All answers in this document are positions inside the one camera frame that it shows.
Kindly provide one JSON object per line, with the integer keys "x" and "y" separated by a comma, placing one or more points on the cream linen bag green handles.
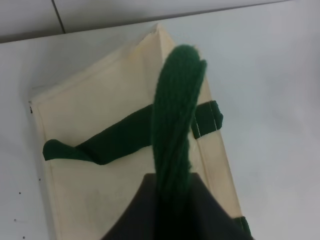
{"x": 145, "y": 108}

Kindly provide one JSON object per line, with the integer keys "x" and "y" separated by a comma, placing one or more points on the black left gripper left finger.
{"x": 138, "y": 222}

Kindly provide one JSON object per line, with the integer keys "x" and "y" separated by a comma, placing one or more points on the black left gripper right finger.
{"x": 206, "y": 219}

